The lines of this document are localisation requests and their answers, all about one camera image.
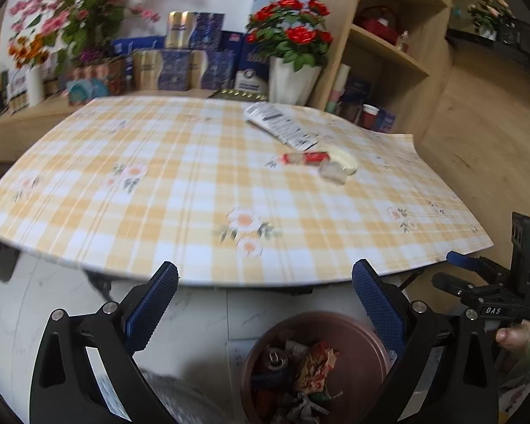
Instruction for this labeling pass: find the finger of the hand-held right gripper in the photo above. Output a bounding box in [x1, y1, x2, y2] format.
[432, 272, 505, 304]
[446, 251, 512, 284]

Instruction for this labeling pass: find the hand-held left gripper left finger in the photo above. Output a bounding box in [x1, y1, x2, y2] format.
[29, 261, 179, 424]

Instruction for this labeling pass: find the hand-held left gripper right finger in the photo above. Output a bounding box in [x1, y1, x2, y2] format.
[352, 260, 500, 424]

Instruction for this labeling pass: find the brown plastic bin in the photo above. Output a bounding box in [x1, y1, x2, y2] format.
[240, 311, 391, 424]

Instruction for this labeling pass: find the gold red wrapper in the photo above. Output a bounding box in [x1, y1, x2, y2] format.
[294, 341, 340, 391]

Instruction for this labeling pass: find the silver foil bag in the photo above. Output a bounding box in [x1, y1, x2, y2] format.
[287, 391, 332, 424]

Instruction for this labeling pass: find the dark blue cardboard box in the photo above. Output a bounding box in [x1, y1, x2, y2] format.
[252, 369, 292, 391]

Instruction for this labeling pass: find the clear plastic wrapper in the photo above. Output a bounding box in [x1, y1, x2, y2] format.
[319, 161, 349, 184]

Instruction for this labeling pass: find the small red packet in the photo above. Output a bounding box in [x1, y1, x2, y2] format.
[283, 151, 330, 166]

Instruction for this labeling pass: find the white printed packet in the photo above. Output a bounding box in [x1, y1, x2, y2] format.
[243, 102, 321, 151]

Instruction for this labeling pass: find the person's right hand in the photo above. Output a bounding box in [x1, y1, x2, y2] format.
[495, 324, 530, 370]

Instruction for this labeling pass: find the yellow checkered floral tablecloth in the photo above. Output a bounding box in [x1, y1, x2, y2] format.
[0, 95, 495, 292]

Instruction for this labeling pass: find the small blue box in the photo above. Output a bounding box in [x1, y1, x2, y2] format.
[375, 110, 397, 133]

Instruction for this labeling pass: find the wooden shelf unit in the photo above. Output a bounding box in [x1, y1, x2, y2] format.
[309, 0, 455, 142]

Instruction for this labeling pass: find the red paper cup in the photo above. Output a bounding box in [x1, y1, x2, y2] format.
[359, 104, 379, 129]

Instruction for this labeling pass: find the stack of pastel paper cups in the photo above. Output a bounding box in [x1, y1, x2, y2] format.
[327, 64, 351, 113]

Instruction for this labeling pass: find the black counter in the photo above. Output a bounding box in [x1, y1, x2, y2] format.
[446, 15, 530, 69]

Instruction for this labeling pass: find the gold leaf tray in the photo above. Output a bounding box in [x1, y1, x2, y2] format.
[210, 88, 268, 100]

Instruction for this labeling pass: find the patterned corrugated planter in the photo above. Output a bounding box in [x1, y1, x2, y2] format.
[64, 57, 129, 107]

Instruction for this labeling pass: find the blue silver gift box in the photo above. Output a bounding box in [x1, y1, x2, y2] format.
[190, 50, 237, 91]
[132, 50, 190, 91]
[165, 11, 225, 51]

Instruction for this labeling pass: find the white faceted vase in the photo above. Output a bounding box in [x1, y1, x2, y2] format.
[269, 57, 323, 107]

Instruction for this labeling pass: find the white blue carton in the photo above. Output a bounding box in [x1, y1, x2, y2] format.
[234, 68, 270, 95]

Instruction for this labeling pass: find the slim white vase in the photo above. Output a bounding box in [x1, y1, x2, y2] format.
[24, 66, 45, 107]

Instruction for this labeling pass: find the pale rose bouquet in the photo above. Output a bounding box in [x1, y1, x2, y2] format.
[467, 0, 513, 36]

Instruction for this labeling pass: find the flat blue box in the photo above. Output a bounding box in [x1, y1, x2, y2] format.
[112, 35, 166, 56]

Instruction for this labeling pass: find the blue patterned box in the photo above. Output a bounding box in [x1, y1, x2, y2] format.
[221, 31, 249, 71]

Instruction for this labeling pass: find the orange flower bouquet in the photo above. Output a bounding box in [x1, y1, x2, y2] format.
[8, 35, 49, 69]

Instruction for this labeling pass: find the red rose plant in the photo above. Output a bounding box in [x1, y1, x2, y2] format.
[246, 0, 333, 71]

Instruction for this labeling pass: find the pink blossom plant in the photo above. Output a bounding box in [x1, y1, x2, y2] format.
[9, 0, 160, 76]

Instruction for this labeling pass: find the black table frame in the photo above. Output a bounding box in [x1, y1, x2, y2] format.
[83, 269, 427, 303]

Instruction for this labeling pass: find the red handled basket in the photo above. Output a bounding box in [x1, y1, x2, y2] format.
[358, 5, 400, 45]

